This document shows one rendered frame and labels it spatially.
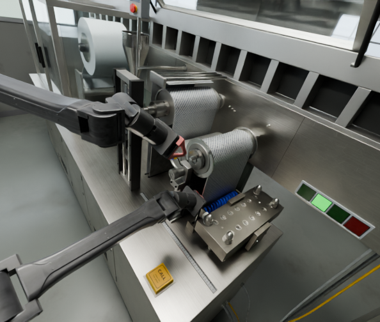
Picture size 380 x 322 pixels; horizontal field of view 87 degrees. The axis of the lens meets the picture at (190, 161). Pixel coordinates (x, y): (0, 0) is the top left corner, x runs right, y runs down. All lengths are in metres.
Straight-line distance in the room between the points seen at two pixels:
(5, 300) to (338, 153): 0.90
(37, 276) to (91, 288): 1.34
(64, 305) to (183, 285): 1.13
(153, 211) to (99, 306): 1.26
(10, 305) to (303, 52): 0.96
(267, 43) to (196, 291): 0.94
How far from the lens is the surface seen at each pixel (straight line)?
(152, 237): 0.90
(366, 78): 0.80
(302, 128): 0.85
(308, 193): 0.91
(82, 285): 1.83
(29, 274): 0.48
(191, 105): 0.84
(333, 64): 0.82
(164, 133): 0.51
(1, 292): 0.48
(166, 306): 0.80
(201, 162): 0.69
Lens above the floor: 1.66
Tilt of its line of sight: 36 degrees down
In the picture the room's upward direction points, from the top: 12 degrees clockwise
